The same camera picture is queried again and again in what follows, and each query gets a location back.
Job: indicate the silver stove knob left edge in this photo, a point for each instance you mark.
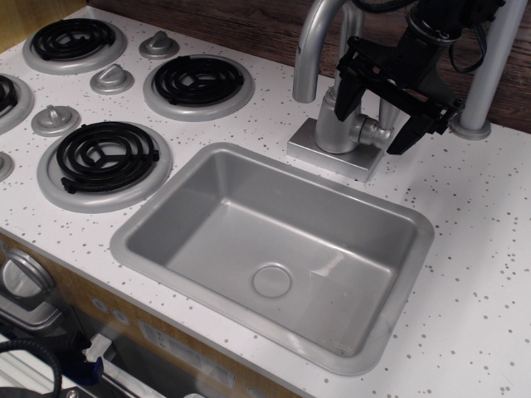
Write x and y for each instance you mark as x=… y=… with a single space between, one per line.
x=6 y=166

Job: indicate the silver stove knob lower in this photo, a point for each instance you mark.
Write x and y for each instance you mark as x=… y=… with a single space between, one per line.
x=55 y=121

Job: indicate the black coil burner back right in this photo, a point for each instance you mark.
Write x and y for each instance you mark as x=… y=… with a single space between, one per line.
x=198 y=88

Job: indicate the silver stove knob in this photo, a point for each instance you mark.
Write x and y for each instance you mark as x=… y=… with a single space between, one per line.
x=159 y=46
x=112 y=80
x=55 y=121

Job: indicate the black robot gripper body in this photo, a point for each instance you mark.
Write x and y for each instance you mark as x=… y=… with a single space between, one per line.
x=406 y=74

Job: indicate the black coil burner back left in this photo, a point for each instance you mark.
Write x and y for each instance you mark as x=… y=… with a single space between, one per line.
x=74 y=46

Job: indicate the silver faucet lever handle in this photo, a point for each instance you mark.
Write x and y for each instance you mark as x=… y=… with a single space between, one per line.
x=375 y=132

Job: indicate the silver round oven dial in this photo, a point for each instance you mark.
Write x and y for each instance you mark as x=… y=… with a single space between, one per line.
x=24 y=281

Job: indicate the black coil burner front right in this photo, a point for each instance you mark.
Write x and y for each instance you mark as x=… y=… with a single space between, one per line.
x=104 y=167

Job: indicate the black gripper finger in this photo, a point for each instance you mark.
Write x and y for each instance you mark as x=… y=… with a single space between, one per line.
x=410 y=133
x=349 y=95

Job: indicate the grey plastic sink basin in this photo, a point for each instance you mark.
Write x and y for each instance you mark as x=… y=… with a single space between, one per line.
x=319 y=268

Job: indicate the silver stove knob middle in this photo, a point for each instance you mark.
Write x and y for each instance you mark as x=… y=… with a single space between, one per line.
x=112 y=80

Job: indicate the silver stove knob top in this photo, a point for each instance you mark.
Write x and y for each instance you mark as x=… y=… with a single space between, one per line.
x=159 y=46

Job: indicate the grey vertical support pole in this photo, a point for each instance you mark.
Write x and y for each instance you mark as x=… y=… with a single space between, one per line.
x=472 y=123

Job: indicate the black coil burner left edge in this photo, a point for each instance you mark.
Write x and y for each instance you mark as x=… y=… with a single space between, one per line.
x=17 y=101

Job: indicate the black coil burner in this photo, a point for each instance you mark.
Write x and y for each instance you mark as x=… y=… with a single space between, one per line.
x=74 y=46
x=198 y=88
x=104 y=167

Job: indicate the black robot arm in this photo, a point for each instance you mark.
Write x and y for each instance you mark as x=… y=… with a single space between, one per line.
x=448 y=17

